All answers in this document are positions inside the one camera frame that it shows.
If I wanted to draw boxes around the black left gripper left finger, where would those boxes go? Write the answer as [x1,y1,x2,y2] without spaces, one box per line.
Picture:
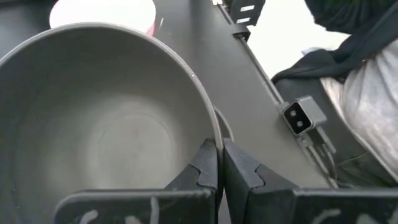
[53,138,223,224]

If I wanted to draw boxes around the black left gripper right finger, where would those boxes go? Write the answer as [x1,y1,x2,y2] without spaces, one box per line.
[223,138,398,224]

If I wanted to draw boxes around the dark grey bowl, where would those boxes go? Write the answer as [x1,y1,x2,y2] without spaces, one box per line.
[0,22,224,224]

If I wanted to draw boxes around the pink bowl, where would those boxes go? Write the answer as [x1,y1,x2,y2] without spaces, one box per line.
[49,0,157,38]

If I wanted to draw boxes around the person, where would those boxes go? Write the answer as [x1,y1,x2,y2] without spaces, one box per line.
[271,0,398,188]

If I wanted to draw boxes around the black camera cable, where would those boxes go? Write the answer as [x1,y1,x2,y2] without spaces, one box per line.
[297,132,339,189]

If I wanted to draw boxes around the grey table-level camera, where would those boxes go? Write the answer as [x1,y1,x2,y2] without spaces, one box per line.
[281,95,328,138]

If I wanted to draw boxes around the black bracket with white labels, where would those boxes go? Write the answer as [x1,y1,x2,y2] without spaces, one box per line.
[229,0,267,27]

